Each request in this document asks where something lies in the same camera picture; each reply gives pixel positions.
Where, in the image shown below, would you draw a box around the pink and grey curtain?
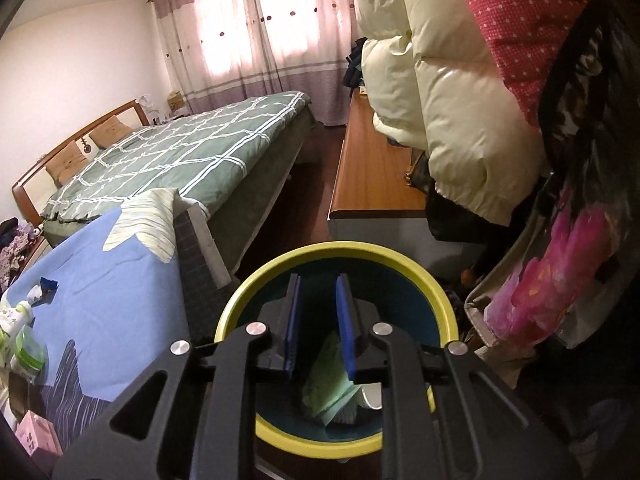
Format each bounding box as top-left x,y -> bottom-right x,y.
149,0 -> 362,127

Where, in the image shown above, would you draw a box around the brown patterned pillow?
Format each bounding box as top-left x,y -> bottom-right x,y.
44,152 -> 92,190
89,115 -> 135,150

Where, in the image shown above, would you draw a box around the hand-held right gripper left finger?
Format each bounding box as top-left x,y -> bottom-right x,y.
52,274 -> 303,480

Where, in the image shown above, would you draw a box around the light blue sheet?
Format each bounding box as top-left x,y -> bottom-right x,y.
9,205 -> 192,407

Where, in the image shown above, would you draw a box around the white paper cup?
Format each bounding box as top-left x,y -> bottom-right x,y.
357,382 -> 384,412

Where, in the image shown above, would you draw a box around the brown patterned handbag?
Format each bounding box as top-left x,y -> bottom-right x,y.
406,150 -> 432,195

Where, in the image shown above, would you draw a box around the dark grey quilted mattress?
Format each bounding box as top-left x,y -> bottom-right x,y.
171,204 -> 237,347

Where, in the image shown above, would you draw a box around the pink box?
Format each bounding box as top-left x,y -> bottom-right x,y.
14,409 -> 64,457

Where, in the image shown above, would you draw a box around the bed with green quilt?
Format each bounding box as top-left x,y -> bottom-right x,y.
40,91 -> 315,225

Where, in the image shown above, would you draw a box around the green paper sheet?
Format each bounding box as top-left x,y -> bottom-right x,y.
301,334 -> 362,420

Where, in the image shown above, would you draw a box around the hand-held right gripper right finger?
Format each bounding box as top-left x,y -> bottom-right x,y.
336,274 -> 583,480

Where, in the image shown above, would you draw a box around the purple floral clothes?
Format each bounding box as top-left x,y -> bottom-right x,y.
0,216 -> 45,292

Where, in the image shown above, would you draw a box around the white bottle with green label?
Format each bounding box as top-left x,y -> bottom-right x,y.
9,332 -> 49,385

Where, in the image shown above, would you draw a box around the black bag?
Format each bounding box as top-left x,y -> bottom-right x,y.
425,189 -> 512,242

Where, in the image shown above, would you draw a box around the dark clothes pile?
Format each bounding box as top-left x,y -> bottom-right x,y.
342,37 -> 370,92

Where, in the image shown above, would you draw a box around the pale striped cloth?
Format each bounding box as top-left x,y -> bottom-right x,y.
102,187 -> 182,264

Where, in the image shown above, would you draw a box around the yellow-rimmed teal trash bin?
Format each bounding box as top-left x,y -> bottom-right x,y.
215,242 -> 460,463

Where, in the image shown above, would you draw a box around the dark patterned garment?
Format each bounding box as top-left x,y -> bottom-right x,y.
536,7 -> 640,266

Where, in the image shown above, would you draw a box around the red dotted garment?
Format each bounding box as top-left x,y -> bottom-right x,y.
444,0 -> 604,130

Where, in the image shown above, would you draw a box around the dark striped cloth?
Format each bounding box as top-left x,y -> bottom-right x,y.
40,340 -> 153,463

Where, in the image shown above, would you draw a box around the pink floral bag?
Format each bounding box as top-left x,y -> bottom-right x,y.
464,174 -> 628,352

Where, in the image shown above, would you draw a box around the long wooden bench cabinet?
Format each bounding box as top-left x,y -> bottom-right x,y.
327,87 -> 487,281

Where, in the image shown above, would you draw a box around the cream puffer jacket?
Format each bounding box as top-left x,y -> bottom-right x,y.
351,0 -> 549,227

